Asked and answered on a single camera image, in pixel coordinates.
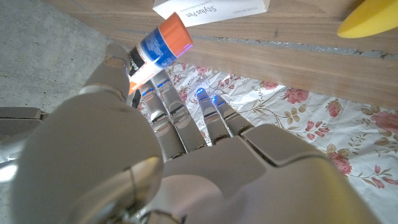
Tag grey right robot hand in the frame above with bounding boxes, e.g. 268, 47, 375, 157
0, 106, 48, 184

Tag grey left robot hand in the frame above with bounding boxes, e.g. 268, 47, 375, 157
11, 42, 383, 224

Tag glue stick with blue label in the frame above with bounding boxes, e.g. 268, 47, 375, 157
127, 11, 194, 96

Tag yellow toy banana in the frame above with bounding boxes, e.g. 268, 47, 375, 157
336, 0, 398, 39

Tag floral curtain backdrop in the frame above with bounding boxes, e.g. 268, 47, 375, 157
133, 60, 398, 224

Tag white stylus pen box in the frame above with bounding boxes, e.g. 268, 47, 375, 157
152, 0, 271, 28

